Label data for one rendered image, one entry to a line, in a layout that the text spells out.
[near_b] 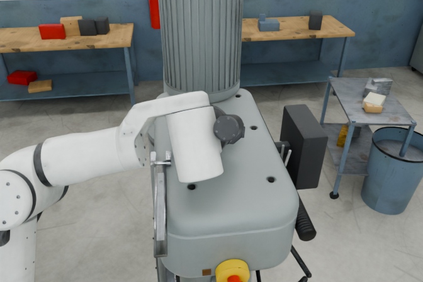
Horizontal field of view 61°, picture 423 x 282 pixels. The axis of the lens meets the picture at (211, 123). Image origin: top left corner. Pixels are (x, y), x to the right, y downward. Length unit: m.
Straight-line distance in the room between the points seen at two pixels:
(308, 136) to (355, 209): 2.39
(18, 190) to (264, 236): 0.38
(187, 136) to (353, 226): 2.89
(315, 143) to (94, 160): 0.74
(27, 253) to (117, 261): 2.36
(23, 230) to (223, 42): 0.54
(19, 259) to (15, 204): 0.10
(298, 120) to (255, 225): 0.60
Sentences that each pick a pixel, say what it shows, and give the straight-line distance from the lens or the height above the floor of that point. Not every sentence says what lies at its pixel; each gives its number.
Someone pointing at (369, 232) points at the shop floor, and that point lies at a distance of 3.30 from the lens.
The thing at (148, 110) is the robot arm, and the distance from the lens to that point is 0.49.
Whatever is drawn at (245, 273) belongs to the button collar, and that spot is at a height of 1.77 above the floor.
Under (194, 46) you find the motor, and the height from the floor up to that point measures 2.04.
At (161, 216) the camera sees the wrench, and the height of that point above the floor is 1.90.
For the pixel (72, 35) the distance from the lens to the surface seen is 4.68.
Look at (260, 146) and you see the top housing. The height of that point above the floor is 1.89.
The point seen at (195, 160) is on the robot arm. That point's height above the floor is 2.03.
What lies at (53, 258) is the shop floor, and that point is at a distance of 3.13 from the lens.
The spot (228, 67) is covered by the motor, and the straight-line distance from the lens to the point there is 0.87.
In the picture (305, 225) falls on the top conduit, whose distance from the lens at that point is 0.72.
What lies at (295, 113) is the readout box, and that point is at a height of 1.72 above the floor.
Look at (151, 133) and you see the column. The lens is 1.38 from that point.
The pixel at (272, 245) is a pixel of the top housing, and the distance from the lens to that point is 0.67.
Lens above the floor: 2.33
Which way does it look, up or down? 33 degrees down
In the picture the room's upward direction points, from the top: straight up
